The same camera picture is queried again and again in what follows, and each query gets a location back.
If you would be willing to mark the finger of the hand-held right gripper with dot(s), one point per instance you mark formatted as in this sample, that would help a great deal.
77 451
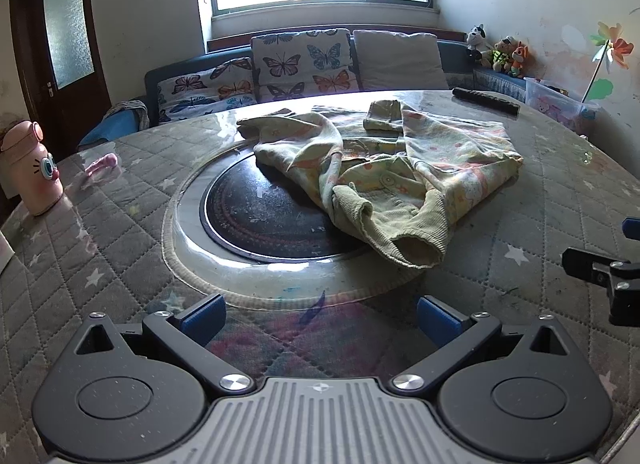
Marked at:
625 289
632 228

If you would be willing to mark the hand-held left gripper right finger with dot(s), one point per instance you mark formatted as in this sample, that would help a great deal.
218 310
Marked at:
437 322

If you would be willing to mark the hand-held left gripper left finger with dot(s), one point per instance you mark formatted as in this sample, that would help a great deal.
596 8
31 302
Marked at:
202 320

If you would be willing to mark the patterned child's jacket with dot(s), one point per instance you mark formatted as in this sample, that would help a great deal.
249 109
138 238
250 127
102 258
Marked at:
440 153

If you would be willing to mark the black round hotplate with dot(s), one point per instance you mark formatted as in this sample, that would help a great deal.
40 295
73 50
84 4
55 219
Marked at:
260 209

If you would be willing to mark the clear plastic storage box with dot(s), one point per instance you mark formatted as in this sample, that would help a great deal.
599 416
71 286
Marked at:
555 103

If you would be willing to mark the colourful pinwheel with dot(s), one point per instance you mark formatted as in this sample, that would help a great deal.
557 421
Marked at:
617 48

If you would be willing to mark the small pink toy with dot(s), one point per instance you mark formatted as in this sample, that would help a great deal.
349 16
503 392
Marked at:
102 163

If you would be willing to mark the black remote control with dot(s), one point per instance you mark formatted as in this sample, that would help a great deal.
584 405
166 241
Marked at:
485 99

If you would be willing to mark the orange plush toy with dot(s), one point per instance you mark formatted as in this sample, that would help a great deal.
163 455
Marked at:
521 59

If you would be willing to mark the white tissue box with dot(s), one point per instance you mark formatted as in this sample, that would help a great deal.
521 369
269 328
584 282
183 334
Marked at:
4 254

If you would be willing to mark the blue cloth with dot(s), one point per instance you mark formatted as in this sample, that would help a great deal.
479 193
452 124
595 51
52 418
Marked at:
115 126

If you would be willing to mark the yellow plush toy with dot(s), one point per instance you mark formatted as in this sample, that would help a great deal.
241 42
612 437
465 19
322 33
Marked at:
504 56

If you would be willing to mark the pink cartoon-face water bottle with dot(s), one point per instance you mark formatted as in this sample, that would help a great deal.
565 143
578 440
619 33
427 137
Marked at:
35 178

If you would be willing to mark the grey blanket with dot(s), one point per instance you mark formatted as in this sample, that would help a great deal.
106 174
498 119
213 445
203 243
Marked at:
135 108

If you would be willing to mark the long butterfly print cushion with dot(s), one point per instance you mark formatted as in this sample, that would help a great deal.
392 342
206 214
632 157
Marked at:
200 93

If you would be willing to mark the black and white plush toy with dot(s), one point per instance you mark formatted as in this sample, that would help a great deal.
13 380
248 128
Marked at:
479 41

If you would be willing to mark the blue sofa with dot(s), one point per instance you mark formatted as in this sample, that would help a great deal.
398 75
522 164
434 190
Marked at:
200 68

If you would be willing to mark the beige cushion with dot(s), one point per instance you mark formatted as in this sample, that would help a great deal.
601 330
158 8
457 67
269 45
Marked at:
400 58

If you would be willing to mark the dark wooden door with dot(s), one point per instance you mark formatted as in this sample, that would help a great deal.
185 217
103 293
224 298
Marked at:
35 108

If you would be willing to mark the tall butterfly print cushion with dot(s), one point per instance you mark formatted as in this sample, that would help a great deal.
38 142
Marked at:
300 63

